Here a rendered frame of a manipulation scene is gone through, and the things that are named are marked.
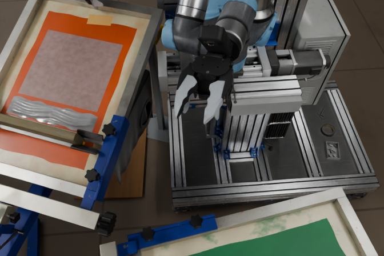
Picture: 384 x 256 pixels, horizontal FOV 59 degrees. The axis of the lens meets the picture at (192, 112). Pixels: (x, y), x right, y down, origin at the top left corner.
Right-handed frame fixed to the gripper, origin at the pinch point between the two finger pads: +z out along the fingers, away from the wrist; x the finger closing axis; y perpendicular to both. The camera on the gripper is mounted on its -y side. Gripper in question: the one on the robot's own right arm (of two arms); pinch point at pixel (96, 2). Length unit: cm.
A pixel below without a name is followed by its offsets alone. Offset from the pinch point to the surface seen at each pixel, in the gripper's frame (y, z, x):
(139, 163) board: 6, 117, -44
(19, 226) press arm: 1, 10, -92
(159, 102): 13, 93, -5
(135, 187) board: 11, 112, -61
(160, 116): 13, 109, -10
